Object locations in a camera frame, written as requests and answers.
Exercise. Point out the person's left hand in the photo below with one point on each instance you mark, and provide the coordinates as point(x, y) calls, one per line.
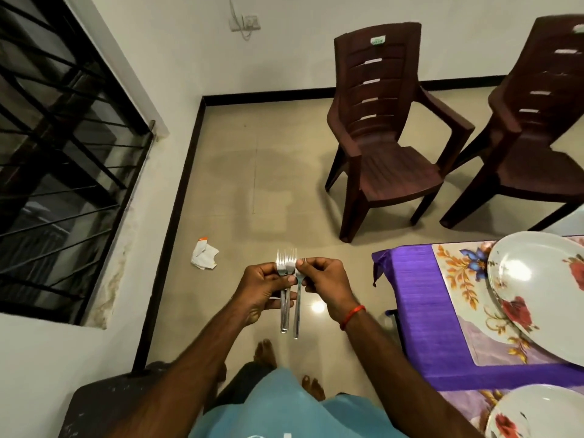
point(260, 289)

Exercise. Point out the person's right hand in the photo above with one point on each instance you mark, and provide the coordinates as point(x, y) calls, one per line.
point(327, 283)

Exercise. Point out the white floral plate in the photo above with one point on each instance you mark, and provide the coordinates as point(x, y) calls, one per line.
point(547, 415)
point(538, 287)

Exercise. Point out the person's right forearm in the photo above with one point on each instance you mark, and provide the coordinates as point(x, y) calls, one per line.
point(411, 378)

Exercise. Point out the person's left forearm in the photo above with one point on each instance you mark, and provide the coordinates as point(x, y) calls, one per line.
point(182, 378)

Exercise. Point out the person's left foot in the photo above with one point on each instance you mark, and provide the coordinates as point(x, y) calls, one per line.
point(265, 353)

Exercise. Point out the person's foot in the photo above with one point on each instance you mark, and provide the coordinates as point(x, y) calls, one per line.
point(265, 353)
point(313, 387)

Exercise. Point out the person's dark trousers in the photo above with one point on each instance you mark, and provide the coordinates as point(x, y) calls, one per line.
point(242, 383)

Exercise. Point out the purple tablecloth table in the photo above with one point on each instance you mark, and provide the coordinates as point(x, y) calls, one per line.
point(420, 305)

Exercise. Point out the person's right foot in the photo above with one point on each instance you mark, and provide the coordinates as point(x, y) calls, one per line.
point(313, 387)

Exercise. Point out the person's teal t-shirt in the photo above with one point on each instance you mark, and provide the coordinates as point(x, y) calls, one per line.
point(292, 410)

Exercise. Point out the red wrist thread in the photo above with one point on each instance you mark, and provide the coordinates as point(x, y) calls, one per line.
point(352, 314)

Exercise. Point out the crumpled white paper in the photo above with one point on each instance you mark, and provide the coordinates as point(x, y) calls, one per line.
point(204, 255)

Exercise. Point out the brown plastic chair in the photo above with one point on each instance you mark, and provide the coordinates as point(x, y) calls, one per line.
point(538, 168)
point(383, 168)

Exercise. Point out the black stool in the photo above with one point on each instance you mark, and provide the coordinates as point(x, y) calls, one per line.
point(100, 406)

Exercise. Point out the black metal grille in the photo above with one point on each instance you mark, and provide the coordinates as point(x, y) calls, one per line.
point(55, 178)

